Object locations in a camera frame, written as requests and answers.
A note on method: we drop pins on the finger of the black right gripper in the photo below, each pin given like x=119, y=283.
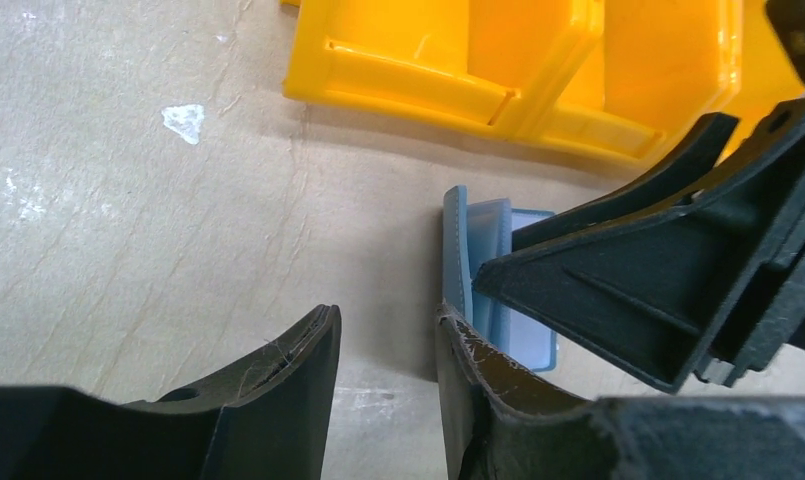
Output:
x=691, y=159
x=707, y=282

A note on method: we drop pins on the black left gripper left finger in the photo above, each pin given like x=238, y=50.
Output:
x=264, y=416

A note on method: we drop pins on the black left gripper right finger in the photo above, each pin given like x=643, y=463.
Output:
x=502, y=421

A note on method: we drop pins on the yellow right bin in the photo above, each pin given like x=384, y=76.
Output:
x=768, y=76

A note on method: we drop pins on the yellow bin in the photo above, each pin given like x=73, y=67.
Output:
x=658, y=67
x=768, y=76
x=489, y=68

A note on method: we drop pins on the yellow middle bin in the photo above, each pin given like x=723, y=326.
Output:
x=658, y=67

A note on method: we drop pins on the yellow left bin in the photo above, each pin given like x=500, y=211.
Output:
x=489, y=68

